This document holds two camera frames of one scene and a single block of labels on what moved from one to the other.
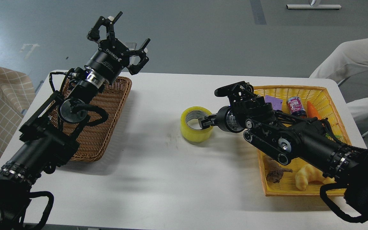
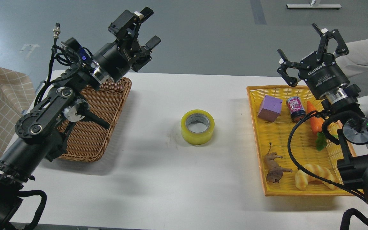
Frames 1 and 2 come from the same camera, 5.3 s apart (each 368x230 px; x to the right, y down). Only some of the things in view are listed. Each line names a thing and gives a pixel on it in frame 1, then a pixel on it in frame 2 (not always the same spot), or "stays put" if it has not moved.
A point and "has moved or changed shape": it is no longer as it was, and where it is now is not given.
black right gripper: (229, 118) to (324, 75)
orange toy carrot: (311, 112) stays put
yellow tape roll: (194, 135) has moved or changed shape
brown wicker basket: (94, 138) stays put
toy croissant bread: (306, 173) stays put
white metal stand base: (314, 6) stays put
